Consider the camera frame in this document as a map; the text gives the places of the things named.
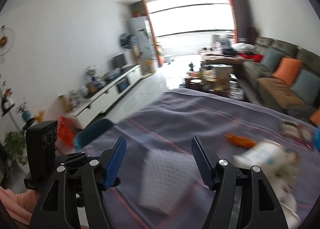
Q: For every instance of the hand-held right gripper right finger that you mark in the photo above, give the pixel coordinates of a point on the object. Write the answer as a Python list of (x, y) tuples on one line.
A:
[(203, 166)]

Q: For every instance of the orange-red plastic bag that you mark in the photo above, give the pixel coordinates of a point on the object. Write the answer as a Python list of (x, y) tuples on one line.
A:
[(66, 131)]

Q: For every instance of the orange cushion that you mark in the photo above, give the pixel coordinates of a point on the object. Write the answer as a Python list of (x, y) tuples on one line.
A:
[(315, 118), (287, 71)]

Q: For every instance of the blue-grey cushion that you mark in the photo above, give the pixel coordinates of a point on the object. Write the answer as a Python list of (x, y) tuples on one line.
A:
[(272, 58), (306, 87)]

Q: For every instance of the blue vase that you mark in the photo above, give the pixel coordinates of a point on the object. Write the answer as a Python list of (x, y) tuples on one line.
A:
[(26, 115)]

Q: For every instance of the grey-green sofa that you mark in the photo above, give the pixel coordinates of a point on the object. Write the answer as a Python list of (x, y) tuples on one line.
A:
[(270, 86)]

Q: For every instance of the teal plastic trash bin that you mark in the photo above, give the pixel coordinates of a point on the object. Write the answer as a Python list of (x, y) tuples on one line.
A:
[(92, 131)]

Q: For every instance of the white printed packet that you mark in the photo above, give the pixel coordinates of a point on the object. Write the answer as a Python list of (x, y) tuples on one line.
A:
[(265, 155)]

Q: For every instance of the red cloth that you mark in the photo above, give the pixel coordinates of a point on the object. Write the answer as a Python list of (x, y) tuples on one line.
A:
[(252, 57)]

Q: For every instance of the dark hanging bag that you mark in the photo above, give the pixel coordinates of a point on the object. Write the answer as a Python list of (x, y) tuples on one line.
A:
[(126, 40)]

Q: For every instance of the black monitor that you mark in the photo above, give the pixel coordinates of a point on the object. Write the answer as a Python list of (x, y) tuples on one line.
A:
[(119, 60)]

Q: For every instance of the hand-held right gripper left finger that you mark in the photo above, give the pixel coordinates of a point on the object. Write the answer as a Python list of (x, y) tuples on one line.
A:
[(114, 166)]

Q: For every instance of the yellow toy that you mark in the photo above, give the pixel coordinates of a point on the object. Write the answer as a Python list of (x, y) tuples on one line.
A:
[(40, 116)]

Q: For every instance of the cluttered coffee table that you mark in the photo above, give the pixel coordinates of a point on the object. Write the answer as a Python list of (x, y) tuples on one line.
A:
[(212, 78)]

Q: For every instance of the person's left forearm pink sleeve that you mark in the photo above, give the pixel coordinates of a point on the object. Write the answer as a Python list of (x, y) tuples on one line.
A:
[(17, 201)]

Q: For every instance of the small white bin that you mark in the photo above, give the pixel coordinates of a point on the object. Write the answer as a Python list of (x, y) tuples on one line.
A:
[(168, 59)]

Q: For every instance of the white crumpled tissue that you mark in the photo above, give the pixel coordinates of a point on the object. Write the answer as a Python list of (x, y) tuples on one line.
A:
[(288, 201)]

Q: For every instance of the white standing air conditioner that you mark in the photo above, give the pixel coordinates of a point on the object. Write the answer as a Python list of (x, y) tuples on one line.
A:
[(142, 41)]

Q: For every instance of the purple striped blanket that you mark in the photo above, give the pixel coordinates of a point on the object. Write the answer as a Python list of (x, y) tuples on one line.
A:
[(180, 124)]

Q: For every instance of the orange peel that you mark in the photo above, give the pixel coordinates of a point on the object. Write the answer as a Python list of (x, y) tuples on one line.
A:
[(240, 141)]

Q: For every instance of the grey orange curtain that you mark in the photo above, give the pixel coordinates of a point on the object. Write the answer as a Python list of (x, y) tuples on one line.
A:
[(238, 16)]

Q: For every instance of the white black TV cabinet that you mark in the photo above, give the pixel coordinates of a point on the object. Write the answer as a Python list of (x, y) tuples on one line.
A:
[(110, 91)]

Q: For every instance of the green leafy potted plant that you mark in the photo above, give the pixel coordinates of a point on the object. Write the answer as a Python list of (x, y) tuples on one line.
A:
[(15, 146)]

